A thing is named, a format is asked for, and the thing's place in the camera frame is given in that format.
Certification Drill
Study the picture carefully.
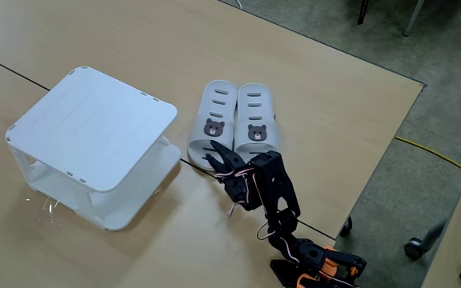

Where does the black chair leg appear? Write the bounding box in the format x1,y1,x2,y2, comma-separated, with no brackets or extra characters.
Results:
356,0,371,26

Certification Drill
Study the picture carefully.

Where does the white two-tier box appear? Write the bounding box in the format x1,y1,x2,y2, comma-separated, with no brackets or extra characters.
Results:
5,66,182,232

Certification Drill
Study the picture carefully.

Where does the grey metal leg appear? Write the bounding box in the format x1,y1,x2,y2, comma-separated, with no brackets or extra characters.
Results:
402,0,427,38

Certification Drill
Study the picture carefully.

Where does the black caster wheel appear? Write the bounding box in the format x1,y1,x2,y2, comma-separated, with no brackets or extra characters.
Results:
339,215,354,238

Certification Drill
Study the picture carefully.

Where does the yellow floor cable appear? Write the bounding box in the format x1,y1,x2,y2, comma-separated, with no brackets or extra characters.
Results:
394,135,461,174

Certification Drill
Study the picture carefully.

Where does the grey caster wheel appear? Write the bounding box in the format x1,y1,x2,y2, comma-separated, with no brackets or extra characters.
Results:
404,237,426,261

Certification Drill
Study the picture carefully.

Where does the white bear slipper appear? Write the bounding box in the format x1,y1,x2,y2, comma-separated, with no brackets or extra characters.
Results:
234,82,283,163
186,79,239,172

